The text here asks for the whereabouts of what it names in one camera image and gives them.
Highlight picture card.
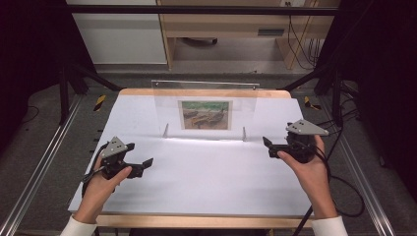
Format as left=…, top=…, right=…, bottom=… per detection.
left=177, top=99, right=234, bottom=131

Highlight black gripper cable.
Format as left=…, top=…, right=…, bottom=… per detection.
left=81, top=143, right=110, bottom=199
left=290, top=144, right=332, bottom=236

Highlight clear acrylic photo frame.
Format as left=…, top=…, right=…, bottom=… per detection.
left=150, top=79, right=261, bottom=143

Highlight dark object under desk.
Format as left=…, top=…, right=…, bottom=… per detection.
left=180, top=36, right=219, bottom=47

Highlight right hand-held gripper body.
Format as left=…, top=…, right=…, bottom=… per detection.
left=284, top=119, right=330, bottom=164

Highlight person's right hand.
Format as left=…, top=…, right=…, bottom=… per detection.
left=277, top=135, right=334, bottom=207

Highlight black floor cable loop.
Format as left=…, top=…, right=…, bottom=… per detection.
left=314, top=107, right=366, bottom=219

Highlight black curtain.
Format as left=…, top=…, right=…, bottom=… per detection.
left=314, top=0, right=417, bottom=200
left=0, top=0, right=96, bottom=155

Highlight black metal stand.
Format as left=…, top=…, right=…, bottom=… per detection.
left=281, top=65, right=346, bottom=128
left=58, top=62, right=123, bottom=126

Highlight hanging black desk cables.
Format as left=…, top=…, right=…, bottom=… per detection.
left=285, top=1, right=325, bottom=71

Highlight aluminium floor rail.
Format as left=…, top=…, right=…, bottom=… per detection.
left=319, top=94, right=396, bottom=236
left=0, top=94, right=84, bottom=236

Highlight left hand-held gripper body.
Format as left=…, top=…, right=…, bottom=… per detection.
left=99, top=136, right=136, bottom=181

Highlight grey desk label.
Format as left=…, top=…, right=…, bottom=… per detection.
left=257, top=29, right=286, bottom=37

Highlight thin black floor cable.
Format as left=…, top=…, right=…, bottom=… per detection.
left=20, top=104, right=40, bottom=126

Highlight person's left hand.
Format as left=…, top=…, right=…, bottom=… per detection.
left=74, top=158, right=134, bottom=221

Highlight white cabinet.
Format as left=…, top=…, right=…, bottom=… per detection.
left=65, top=0, right=168, bottom=66

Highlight black horizontal bar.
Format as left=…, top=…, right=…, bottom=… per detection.
left=65, top=4, right=340, bottom=17

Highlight light wooden desk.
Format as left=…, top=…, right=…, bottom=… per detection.
left=156, top=0, right=342, bottom=71

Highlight wooden table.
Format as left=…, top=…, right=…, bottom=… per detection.
left=69, top=88, right=314, bottom=230

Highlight pale grey table mat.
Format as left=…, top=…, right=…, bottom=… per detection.
left=67, top=94, right=313, bottom=218

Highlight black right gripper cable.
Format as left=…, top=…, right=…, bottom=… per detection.
left=290, top=144, right=332, bottom=236

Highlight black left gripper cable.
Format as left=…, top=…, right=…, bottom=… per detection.
left=81, top=143, right=110, bottom=199

